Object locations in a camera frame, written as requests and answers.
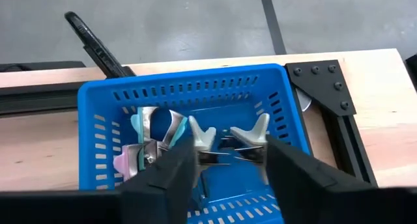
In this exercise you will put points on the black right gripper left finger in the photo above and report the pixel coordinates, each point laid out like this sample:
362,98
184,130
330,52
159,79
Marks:
81,207

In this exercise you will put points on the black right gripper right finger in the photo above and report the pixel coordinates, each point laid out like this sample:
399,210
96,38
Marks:
309,194

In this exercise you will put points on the teal staple remover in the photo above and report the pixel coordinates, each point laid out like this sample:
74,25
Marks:
145,123

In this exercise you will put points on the blue plastic basket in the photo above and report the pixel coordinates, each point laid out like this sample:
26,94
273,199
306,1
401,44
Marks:
241,178

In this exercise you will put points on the silver round disc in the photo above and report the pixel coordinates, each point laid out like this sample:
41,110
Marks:
304,102

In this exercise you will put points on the black aluminium table frame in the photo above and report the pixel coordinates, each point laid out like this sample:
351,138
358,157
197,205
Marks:
345,142

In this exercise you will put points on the black corner bracket plate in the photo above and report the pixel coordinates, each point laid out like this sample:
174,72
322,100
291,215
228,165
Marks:
322,84

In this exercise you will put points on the black curved bracket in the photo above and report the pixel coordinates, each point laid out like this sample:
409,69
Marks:
94,46

